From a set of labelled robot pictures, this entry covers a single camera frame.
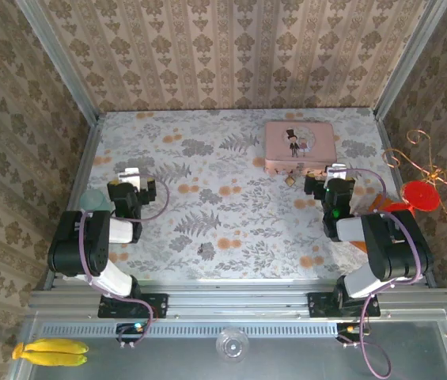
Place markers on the small brass padlock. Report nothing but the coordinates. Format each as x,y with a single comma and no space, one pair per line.
289,180

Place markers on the pink tin box with couple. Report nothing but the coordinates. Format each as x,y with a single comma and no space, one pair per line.
300,144

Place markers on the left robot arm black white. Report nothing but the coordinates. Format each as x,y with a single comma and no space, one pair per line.
76,249

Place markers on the teal plastic cup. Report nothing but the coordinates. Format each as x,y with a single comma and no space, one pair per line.
93,200

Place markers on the orange flat board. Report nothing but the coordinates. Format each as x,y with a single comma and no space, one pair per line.
375,204

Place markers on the red hourglass-shaped plastic object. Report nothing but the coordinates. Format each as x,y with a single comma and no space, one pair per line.
421,196

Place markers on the small black circuit board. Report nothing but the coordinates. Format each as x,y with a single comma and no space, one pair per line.
130,328
351,329

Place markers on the yellow banana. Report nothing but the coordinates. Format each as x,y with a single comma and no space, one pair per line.
51,359
59,345

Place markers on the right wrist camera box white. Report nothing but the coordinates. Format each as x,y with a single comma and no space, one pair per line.
338,170

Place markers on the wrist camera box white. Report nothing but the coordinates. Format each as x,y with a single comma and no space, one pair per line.
338,170
130,175

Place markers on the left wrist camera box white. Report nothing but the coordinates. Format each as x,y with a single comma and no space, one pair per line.
130,175

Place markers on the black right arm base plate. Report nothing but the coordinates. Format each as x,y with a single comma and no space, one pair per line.
320,305

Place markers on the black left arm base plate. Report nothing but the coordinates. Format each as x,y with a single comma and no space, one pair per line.
156,306

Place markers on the aluminium frame cross rail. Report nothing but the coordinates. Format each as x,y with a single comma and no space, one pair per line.
239,295

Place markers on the aluminium corner post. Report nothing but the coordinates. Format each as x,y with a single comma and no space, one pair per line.
59,63
413,59

